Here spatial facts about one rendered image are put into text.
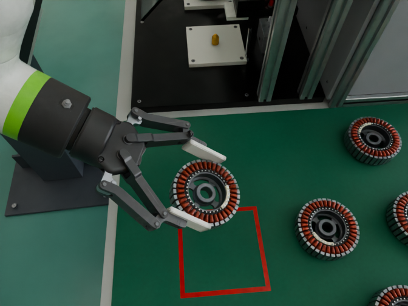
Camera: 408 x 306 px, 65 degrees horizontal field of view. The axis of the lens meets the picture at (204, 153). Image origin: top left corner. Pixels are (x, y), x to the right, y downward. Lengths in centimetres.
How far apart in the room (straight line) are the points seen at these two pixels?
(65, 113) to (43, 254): 117
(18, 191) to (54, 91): 130
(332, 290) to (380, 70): 48
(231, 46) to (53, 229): 109
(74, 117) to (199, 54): 52
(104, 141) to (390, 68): 64
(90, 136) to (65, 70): 171
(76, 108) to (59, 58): 180
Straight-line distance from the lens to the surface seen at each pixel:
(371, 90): 87
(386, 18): 71
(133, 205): 44
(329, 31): 70
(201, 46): 90
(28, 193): 169
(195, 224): 48
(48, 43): 236
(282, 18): 64
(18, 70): 44
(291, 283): 64
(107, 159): 45
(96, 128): 43
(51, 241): 156
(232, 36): 94
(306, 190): 71
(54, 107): 43
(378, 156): 77
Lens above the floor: 136
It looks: 58 degrees down
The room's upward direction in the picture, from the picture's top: straight up
